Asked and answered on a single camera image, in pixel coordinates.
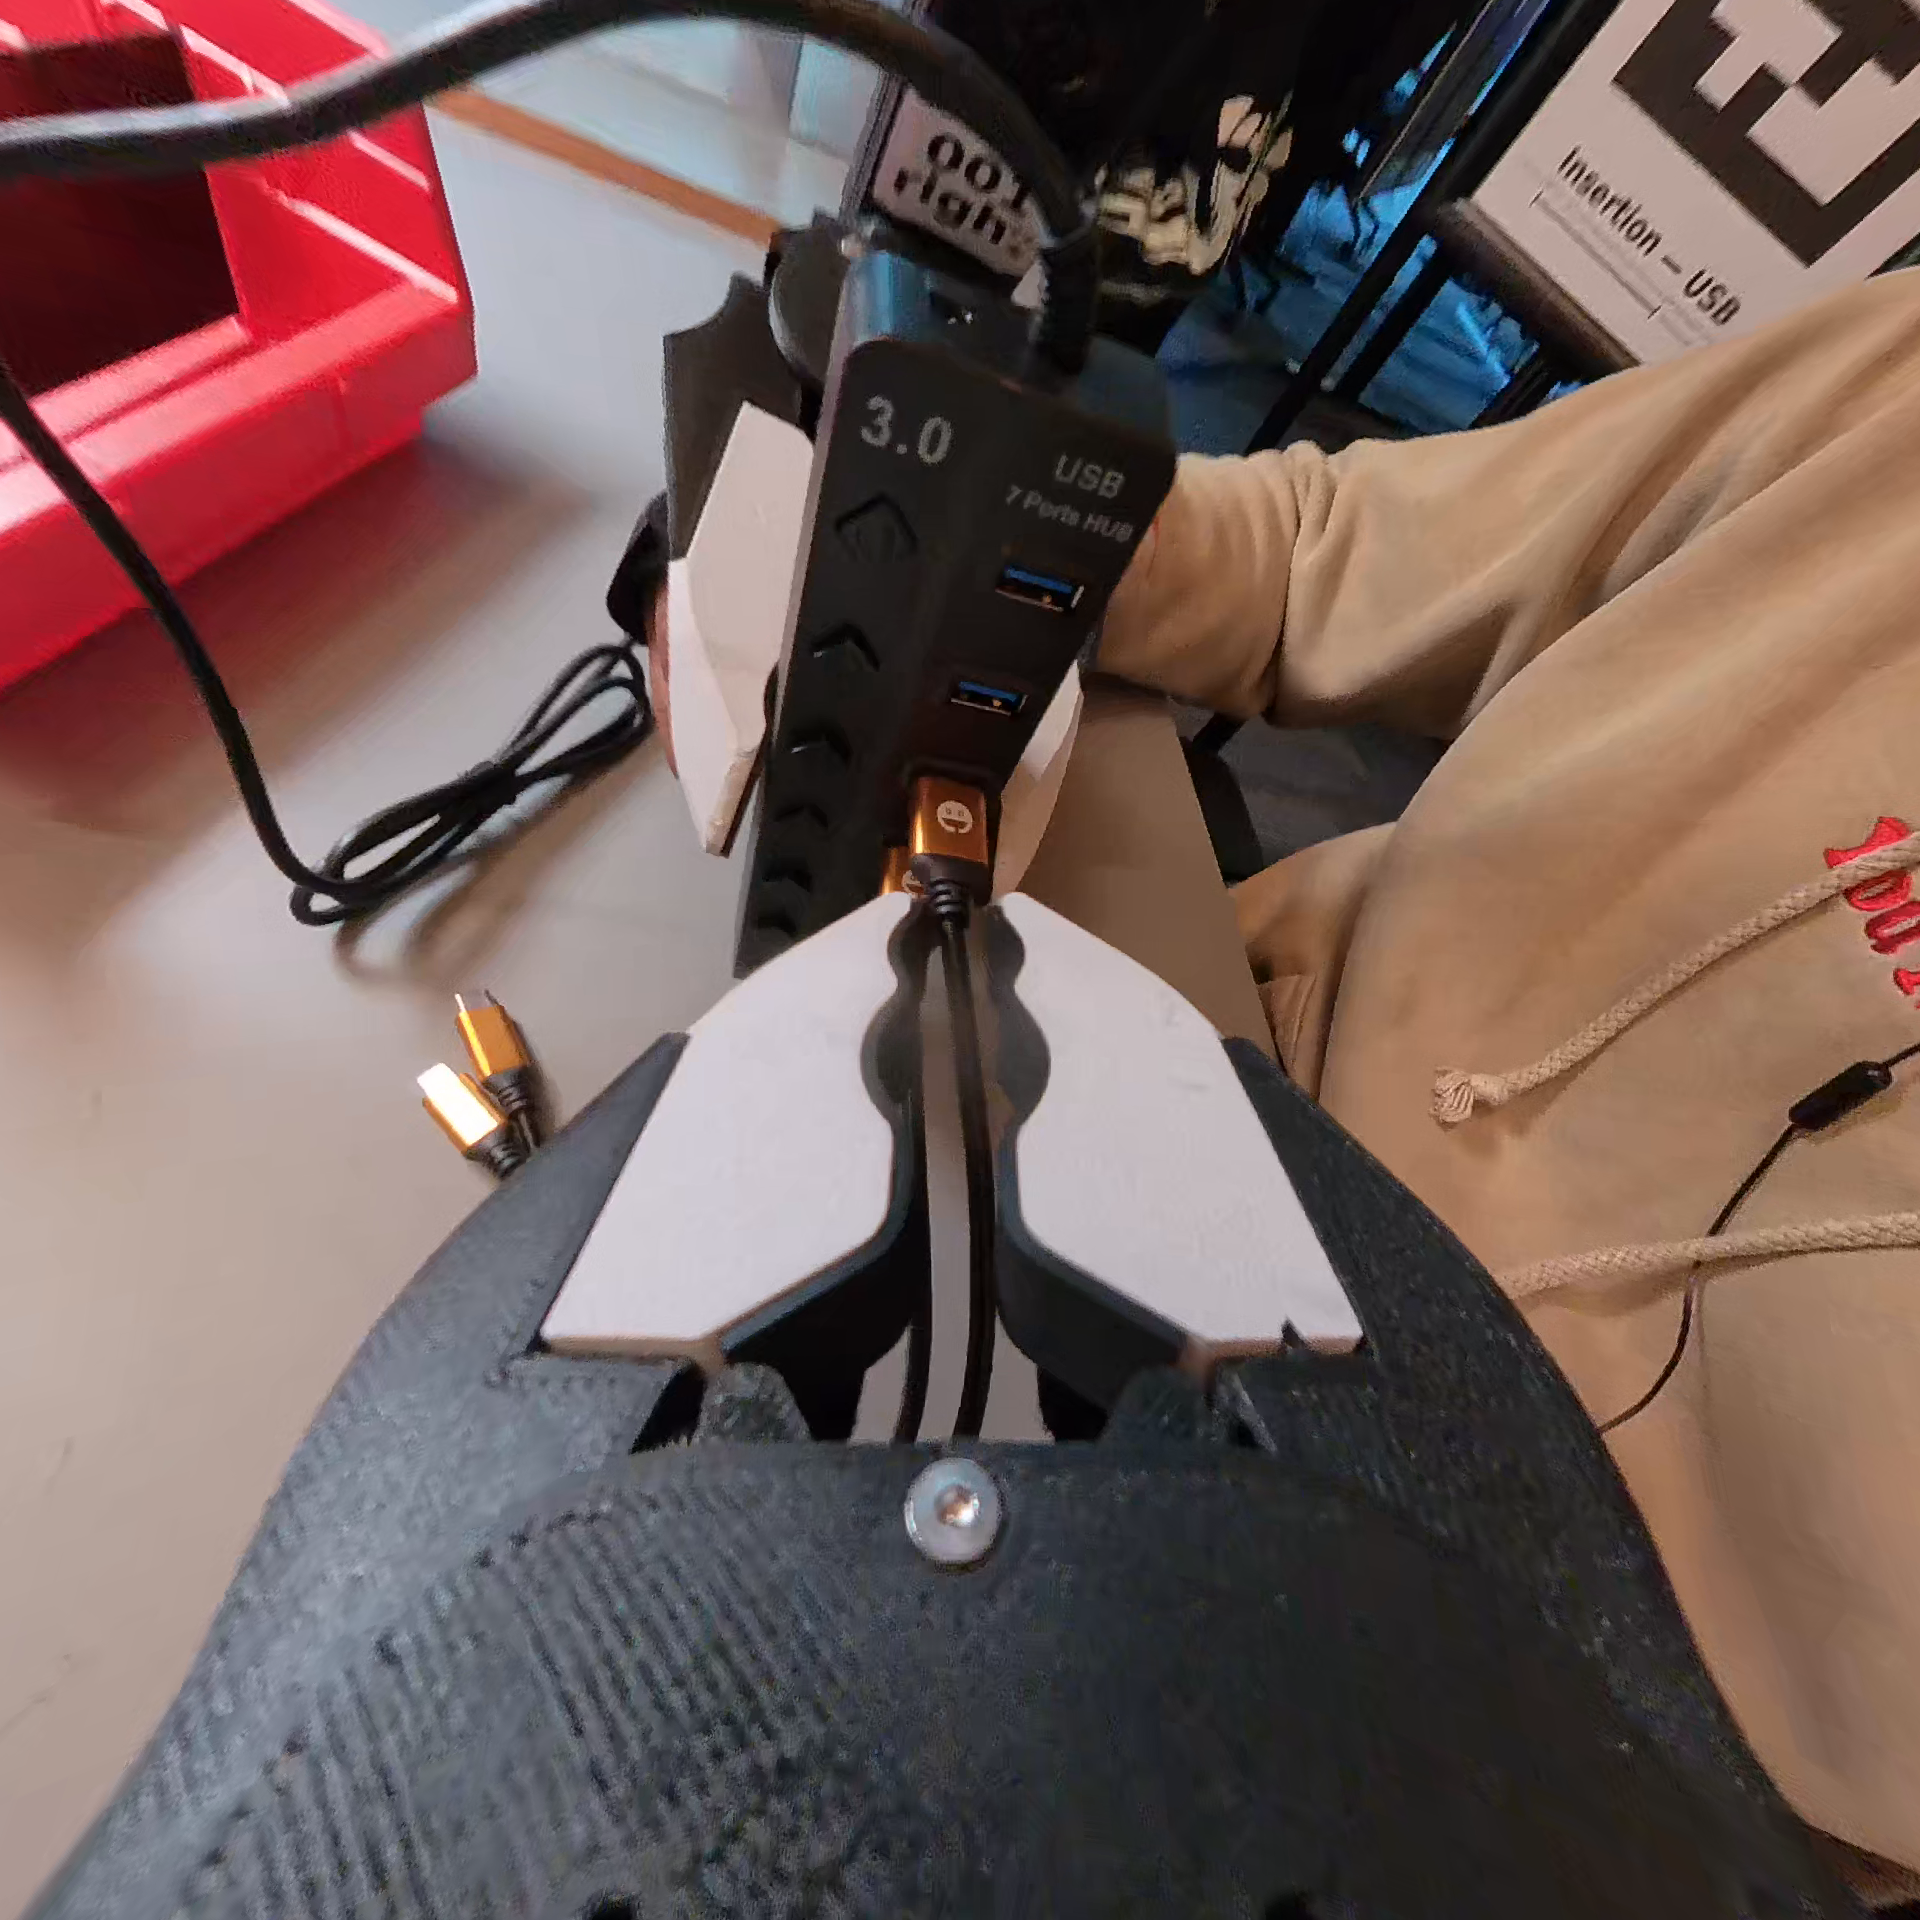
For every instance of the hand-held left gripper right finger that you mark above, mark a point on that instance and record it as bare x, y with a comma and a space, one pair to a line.
1184, 1185

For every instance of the person's right hand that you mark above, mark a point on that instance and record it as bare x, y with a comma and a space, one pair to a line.
661, 667

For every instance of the red plastic bin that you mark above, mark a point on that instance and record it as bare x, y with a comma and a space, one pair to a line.
298, 403

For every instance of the framed marker sign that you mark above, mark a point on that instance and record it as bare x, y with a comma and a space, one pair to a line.
1651, 194

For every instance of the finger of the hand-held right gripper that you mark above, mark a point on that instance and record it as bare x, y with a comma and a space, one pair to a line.
732, 631
1043, 779

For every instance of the black USB hub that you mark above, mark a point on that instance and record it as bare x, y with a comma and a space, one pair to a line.
899, 643
1073, 299

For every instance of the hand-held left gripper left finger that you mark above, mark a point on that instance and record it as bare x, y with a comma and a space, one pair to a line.
721, 1185

